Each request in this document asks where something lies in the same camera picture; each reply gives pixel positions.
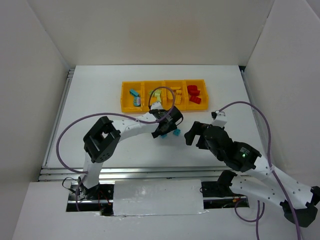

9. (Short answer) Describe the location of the red curved lego brick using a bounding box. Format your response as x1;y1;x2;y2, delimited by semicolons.
189;95;202;105

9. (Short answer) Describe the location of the light green rectangular lego brick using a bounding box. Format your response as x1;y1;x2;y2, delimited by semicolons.
153;89;162;99

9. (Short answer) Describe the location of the red rectangular lego brick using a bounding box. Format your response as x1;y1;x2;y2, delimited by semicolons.
188;90;201;97

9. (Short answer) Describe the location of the teal oval lego brick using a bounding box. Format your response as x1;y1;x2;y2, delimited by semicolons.
133;96;141;107

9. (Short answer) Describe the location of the red oval lego brick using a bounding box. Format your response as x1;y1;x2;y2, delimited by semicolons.
187;85;198;91

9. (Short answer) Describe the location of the long teal lego brick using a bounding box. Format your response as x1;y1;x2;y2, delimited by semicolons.
129;89;140;97

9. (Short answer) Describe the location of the yellow oval lego brick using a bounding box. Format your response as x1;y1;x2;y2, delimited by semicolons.
167;91;175;101

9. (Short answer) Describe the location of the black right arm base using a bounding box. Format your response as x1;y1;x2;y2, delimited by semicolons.
199;170;249;210

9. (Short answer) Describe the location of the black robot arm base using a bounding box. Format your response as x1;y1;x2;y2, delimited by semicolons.
61;177;115;217

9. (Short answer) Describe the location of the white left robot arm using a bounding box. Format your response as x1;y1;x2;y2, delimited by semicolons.
78;102;184;200

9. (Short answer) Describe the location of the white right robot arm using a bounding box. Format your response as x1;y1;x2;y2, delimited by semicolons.
184;121;320;228

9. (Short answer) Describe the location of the yellow four-compartment bin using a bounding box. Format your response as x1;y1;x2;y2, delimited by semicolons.
120;79;209;113

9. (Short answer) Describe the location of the white foil covered panel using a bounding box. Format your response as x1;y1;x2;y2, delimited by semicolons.
113;179;205;216

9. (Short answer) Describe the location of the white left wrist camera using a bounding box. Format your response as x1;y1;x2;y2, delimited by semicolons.
149;101;163;110

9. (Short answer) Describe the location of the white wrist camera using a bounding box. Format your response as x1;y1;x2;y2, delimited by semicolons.
149;101;163;110
211;110;228;128

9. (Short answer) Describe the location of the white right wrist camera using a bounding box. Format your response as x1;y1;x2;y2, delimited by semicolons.
211;110;228;128

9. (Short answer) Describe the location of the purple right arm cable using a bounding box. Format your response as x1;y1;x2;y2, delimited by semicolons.
217;101;302;240

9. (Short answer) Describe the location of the aluminium table edge rail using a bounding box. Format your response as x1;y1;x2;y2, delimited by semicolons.
38;166;231;182

